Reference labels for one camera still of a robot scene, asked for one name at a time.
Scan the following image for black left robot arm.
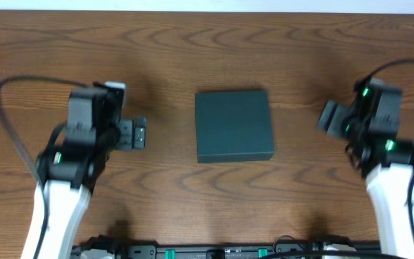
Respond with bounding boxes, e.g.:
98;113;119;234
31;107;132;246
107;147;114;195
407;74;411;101
22;81;147;258

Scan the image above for black gift box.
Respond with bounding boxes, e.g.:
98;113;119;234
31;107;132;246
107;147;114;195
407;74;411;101
195;90;275;163

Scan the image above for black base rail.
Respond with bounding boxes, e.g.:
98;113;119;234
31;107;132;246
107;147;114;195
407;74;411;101
70;242;382;259

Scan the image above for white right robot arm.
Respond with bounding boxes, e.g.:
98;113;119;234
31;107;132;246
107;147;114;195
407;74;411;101
317;78;414;258

